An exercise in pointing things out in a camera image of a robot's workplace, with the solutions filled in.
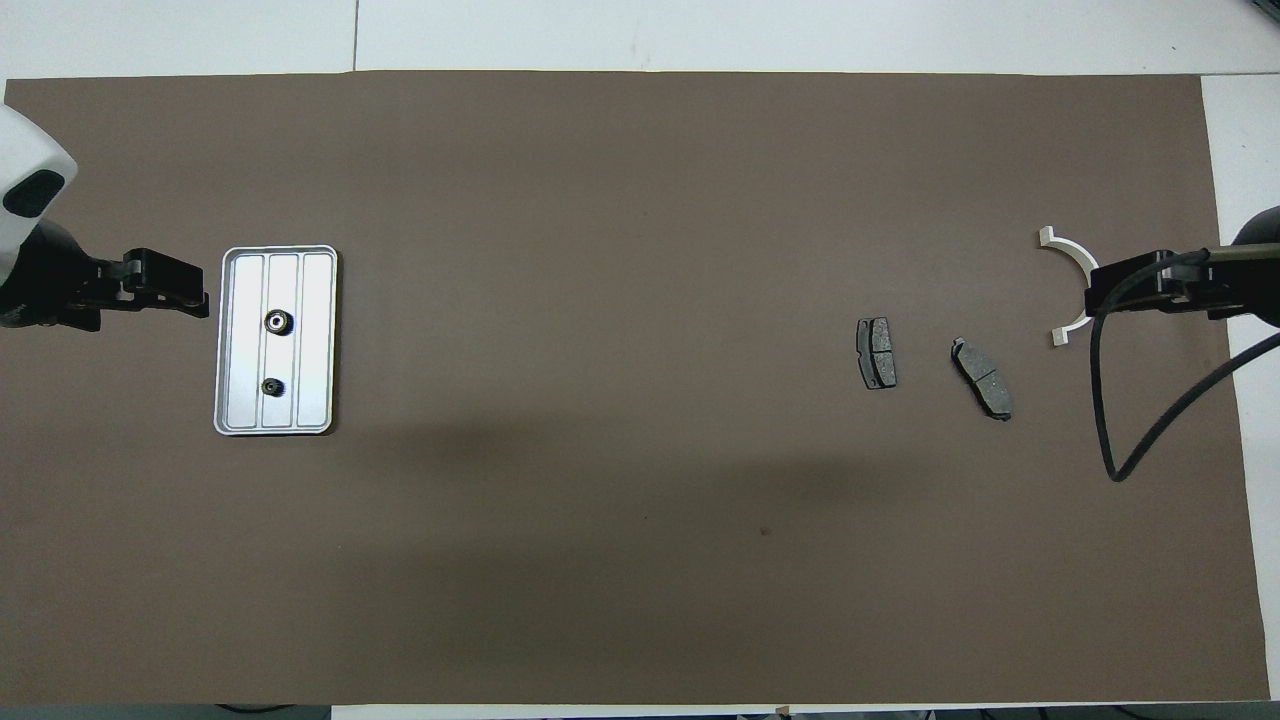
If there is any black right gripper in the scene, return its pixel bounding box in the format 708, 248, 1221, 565
1086, 205, 1280, 328

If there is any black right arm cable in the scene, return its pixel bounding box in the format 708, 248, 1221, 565
1090, 245, 1280, 484

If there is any silver metal tray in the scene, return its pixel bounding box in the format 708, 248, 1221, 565
213, 245, 339, 437

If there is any brown table mat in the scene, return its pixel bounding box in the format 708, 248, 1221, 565
0, 70, 1257, 707

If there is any rectangular grey brake pad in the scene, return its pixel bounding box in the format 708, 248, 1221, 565
856, 316, 899, 391

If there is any white curved plastic bracket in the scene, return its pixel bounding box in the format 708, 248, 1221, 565
1037, 226, 1101, 348

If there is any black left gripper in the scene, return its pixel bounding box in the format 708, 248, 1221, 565
0, 222, 211, 331

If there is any curved grey brake pad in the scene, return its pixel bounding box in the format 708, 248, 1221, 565
949, 336, 1014, 422

